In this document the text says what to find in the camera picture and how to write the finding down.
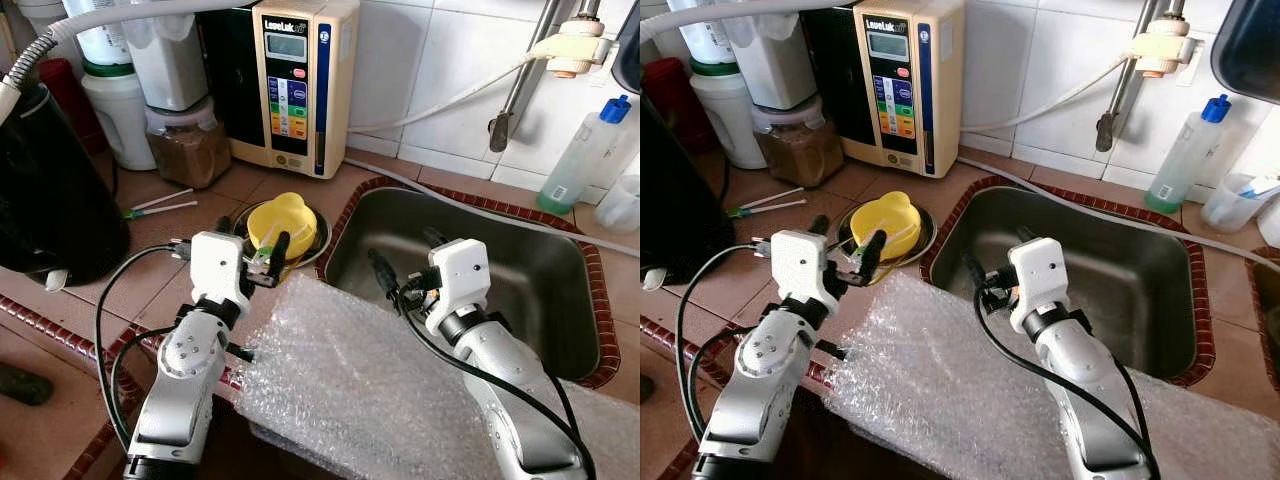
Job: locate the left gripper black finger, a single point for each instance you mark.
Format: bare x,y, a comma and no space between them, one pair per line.
279,255
870,255
818,226
223,225

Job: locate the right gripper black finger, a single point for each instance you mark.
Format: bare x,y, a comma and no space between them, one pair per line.
434,238
385,272
1028,236
976,270

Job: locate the yellow plastic cup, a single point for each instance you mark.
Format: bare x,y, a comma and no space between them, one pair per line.
890,220
285,220

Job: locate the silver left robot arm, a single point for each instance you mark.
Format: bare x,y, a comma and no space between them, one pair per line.
185,370
765,370

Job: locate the steel bowl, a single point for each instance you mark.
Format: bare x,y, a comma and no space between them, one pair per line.
322,238
928,238

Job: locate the white straw green tip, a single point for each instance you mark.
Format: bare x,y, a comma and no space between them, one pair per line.
165,209
775,197
775,207
165,199

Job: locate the brown powder jar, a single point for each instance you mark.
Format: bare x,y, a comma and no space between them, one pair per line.
190,155
800,155

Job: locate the short black clip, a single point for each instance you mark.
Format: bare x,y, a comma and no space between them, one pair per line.
240,351
830,349

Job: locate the clear bubble wrap sheet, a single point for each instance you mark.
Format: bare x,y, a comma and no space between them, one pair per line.
340,390
930,390

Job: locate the black kettle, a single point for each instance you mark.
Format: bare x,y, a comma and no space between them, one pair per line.
680,200
50,190

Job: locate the beige water ionizer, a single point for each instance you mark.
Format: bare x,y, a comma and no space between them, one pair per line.
290,100
890,100

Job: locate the blue capped dish soap bottle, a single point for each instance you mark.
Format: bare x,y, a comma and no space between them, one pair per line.
1185,160
580,160

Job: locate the white plastic container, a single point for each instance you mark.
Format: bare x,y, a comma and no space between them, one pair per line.
770,60
165,65

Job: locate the steel faucet pipe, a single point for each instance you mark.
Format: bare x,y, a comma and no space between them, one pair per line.
520,90
1125,90

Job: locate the clear plastic cup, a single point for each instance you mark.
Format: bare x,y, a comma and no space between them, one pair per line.
1235,205
620,205

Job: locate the red canister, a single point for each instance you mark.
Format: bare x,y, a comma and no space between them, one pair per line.
670,90
65,90

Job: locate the white labelled bottle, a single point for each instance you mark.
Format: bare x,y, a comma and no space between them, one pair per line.
100,40
710,40

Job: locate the dark green oblong object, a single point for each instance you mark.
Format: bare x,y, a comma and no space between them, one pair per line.
25,384
646,387

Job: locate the cream faucet diverter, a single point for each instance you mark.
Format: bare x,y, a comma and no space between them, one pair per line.
1165,45
575,45

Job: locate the black pan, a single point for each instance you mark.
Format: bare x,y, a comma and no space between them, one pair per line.
628,50
1250,50

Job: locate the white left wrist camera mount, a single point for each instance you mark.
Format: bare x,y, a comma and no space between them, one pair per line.
800,265
218,265

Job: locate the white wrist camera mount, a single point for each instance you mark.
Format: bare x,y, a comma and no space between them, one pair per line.
800,265
460,270
218,265
1040,275

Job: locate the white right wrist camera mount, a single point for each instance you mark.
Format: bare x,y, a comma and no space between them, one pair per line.
460,270
1040,275

